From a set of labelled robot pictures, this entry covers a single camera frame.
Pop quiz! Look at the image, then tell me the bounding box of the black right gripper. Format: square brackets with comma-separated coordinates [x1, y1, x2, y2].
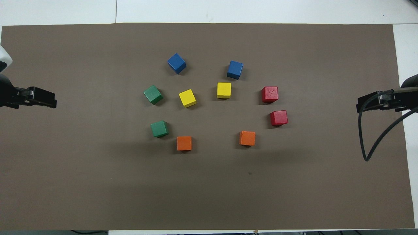
[356, 74, 418, 113]

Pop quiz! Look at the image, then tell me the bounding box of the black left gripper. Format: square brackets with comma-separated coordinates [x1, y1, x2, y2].
[0, 74, 57, 109]

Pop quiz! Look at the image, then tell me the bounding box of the red wooden cube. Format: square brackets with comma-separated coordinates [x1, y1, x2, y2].
[270, 110, 289, 127]
[261, 86, 279, 104]

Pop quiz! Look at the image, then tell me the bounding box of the green wooden cube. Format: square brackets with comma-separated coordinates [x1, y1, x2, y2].
[150, 120, 169, 138]
[143, 85, 164, 105]

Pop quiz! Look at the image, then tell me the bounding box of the brown table mat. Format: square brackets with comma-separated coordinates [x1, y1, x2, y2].
[0, 23, 415, 231]

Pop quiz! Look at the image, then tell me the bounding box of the orange wooden cube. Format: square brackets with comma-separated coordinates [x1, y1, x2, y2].
[177, 136, 193, 151]
[239, 131, 256, 147]

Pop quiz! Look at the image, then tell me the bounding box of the blue wooden cube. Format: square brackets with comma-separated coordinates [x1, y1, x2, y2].
[167, 53, 187, 75]
[227, 60, 244, 80]

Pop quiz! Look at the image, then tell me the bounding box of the yellow wooden cube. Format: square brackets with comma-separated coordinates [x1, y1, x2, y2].
[217, 82, 232, 99]
[178, 89, 197, 108]

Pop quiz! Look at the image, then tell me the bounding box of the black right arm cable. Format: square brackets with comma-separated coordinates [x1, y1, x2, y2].
[358, 87, 418, 162]

